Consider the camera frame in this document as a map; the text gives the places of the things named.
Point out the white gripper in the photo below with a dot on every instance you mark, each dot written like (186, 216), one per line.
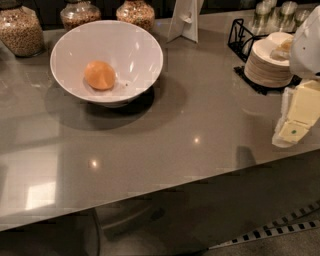
(306, 50)

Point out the orange fruit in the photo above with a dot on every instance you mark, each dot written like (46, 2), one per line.
(99, 75)

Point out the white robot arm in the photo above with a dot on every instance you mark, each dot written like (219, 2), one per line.
(304, 58)

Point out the white ceramic bowl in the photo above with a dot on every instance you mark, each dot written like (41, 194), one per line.
(133, 53)

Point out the stack of paper plates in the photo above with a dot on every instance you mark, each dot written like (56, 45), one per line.
(264, 70)

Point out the black white striped tape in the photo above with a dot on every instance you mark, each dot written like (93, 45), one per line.
(287, 224)

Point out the group glass cup right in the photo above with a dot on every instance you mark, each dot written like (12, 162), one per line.
(300, 17)

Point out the group glass cup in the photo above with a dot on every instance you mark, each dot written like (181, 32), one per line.
(286, 14)
(263, 14)
(300, 17)

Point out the group glass cup middle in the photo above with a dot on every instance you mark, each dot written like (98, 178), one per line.
(286, 14)

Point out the group glass cup left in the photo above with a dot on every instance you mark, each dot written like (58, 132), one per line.
(263, 14)

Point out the white folded sign stand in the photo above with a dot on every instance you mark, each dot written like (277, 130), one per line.
(184, 21)

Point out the right glass cereal jar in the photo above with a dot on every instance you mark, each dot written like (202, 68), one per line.
(137, 12)

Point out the middle glass cereal jar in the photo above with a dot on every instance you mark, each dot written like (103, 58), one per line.
(79, 12)

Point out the large glass cereal jar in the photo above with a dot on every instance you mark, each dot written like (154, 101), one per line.
(20, 29)

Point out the black wire rack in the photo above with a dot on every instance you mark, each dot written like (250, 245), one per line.
(240, 41)

